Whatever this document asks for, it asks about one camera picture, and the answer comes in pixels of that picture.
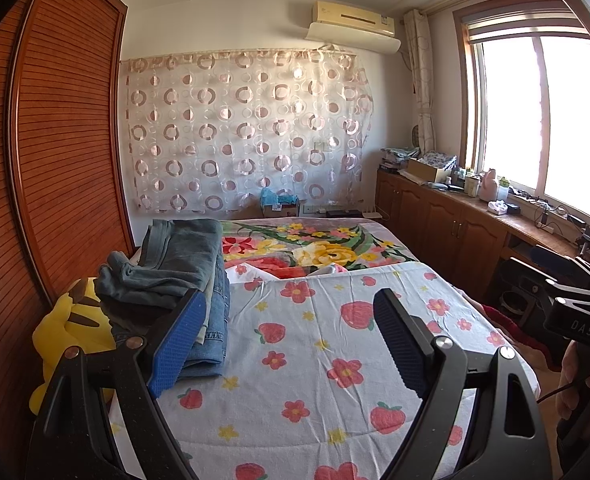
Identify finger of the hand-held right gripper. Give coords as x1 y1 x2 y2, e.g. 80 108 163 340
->
507 256 584 287
545 274 590 309

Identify blue item on box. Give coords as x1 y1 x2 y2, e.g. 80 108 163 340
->
260 190 301 219

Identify cream wall air conditioner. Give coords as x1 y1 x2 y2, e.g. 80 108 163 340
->
311 0 396 29

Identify white plastic jug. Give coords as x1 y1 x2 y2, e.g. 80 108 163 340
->
479 170 500 203

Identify stack of magazines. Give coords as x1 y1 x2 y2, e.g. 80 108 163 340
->
380 147 421 171

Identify folded blue jeans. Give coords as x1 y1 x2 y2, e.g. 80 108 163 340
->
175 255 230 380

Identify long wooden cabinet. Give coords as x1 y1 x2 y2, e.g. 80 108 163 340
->
376 167 590 307

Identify white air deflector panel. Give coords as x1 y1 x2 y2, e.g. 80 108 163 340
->
306 21 404 54

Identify person's right hand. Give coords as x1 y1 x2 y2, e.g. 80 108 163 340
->
556 340 590 433

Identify wooden-framed window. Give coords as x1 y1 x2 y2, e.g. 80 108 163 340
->
452 0 590 226

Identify patterned window curtain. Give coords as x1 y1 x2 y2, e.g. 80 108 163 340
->
403 8 436 154

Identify floral quilt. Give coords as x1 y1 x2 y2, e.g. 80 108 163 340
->
220 217 421 281

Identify yellow plush toy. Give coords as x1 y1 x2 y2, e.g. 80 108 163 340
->
29 276 119 414

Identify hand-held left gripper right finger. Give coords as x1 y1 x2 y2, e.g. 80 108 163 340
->
373 288 556 480

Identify red patterned blanket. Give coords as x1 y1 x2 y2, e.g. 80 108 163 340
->
475 300 546 362

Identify white power strip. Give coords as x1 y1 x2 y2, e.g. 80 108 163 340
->
510 192 584 226

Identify open cardboard box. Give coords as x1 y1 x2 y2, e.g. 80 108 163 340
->
407 155 458 184

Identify blue-grey denim shorts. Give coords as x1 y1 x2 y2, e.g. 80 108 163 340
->
94 219 225 312

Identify circle-print sheer curtain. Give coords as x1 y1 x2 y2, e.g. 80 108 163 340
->
120 49 377 212

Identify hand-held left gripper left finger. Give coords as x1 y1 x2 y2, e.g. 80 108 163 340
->
25 289 207 480

